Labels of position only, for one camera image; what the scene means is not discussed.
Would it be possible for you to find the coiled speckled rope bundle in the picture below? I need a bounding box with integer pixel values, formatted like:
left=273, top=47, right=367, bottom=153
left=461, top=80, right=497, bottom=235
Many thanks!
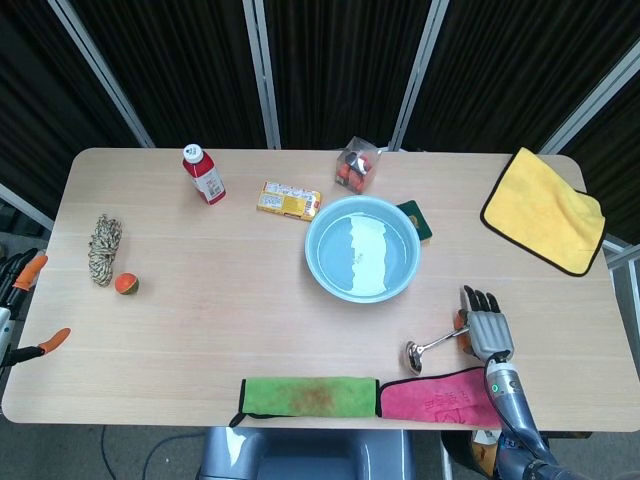
left=87, top=214, right=124, bottom=289

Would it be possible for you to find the orange white carton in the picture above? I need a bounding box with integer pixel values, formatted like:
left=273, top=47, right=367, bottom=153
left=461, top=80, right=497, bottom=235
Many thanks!
left=470, top=430, right=501, bottom=475

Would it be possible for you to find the grey robot torso base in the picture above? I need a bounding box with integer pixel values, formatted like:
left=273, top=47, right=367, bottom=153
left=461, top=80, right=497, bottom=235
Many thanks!
left=199, top=427, right=416, bottom=480

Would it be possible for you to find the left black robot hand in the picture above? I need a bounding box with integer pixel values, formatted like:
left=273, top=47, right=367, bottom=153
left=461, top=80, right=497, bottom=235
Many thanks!
left=0, top=247, right=72, bottom=371

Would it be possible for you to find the green yellow scouring sponge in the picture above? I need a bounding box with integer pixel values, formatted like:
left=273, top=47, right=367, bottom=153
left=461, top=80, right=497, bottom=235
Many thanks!
left=396, top=199, right=434, bottom=249

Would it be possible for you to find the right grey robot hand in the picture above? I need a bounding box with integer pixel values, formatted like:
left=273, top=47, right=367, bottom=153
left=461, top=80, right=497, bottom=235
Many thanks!
left=453, top=284, right=516, bottom=362

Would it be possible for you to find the orange and green ball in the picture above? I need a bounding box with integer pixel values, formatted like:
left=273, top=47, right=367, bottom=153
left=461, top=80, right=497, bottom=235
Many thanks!
left=114, top=272, right=141, bottom=296

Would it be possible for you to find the green microfiber cloth black trim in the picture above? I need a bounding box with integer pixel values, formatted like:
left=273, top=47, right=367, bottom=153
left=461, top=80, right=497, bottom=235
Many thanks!
left=228, top=376, right=377, bottom=428

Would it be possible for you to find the pink microfiber cloth black trim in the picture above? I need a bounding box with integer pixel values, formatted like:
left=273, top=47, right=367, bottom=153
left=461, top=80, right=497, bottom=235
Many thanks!
left=375, top=364, right=504, bottom=430

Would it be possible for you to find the grey partition frame post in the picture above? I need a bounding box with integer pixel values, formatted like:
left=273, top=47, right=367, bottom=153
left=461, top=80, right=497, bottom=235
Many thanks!
left=0, top=182, right=55, bottom=231
left=389, top=0, right=451, bottom=151
left=47, top=0, right=156, bottom=149
left=242, top=0, right=282, bottom=149
left=602, top=238, right=640, bottom=266
left=539, top=37, right=640, bottom=155

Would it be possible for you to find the grey table leg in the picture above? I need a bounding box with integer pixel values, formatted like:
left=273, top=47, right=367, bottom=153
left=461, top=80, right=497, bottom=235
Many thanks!
left=438, top=429, right=457, bottom=480

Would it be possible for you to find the yellow snack box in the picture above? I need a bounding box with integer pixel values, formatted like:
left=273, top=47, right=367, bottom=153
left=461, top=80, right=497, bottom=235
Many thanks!
left=256, top=180, right=323, bottom=222

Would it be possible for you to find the black floor cable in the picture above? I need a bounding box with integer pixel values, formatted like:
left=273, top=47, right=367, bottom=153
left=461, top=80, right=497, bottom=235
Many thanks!
left=99, top=427, right=207, bottom=480

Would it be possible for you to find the yellow microfiber cloth black trim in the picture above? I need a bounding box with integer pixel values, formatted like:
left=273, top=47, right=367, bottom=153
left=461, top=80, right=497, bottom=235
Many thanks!
left=479, top=146, right=608, bottom=277

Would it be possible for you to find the light blue bowl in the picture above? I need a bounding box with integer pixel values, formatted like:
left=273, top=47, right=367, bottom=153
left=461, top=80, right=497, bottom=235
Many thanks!
left=304, top=195, right=423, bottom=304

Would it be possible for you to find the metal ladle with orange handle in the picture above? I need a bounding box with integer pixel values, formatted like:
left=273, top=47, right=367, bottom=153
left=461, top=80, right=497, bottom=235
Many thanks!
left=404, top=327, right=474, bottom=375

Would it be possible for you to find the red juice bottle white cap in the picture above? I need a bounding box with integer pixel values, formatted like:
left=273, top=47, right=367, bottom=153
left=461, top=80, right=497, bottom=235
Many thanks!
left=181, top=143, right=227, bottom=207

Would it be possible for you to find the clear bag of snacks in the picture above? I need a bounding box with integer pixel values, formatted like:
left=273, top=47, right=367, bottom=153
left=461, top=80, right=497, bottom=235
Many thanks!
left=334, top=135, right=385, bottom=194

